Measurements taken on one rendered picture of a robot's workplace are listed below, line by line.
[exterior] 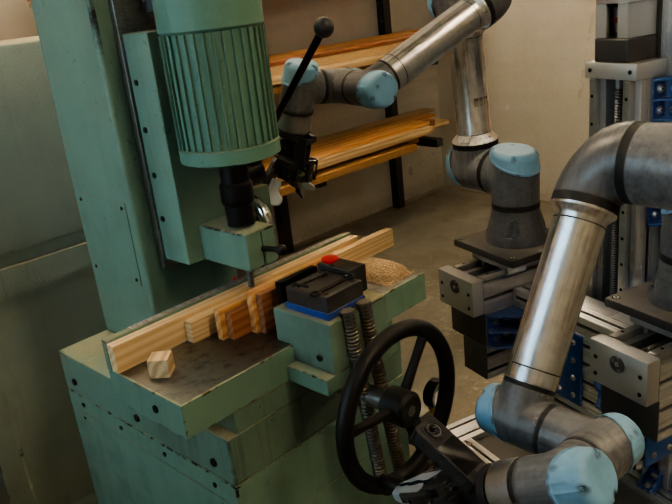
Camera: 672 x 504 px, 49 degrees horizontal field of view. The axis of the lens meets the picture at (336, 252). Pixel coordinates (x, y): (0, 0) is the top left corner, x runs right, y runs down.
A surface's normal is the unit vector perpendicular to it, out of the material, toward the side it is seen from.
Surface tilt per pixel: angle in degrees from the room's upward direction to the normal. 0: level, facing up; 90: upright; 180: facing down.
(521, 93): 90
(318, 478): 90
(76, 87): 90
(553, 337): 68
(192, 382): 0
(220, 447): 90
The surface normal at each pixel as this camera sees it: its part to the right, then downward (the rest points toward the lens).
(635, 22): 0.47, 0.25
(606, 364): -0.87, 0.25
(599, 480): 0.58, -0.33
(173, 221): -0.68, 0.32
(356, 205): 0.68, 0.18
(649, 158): -0.71, -0.09
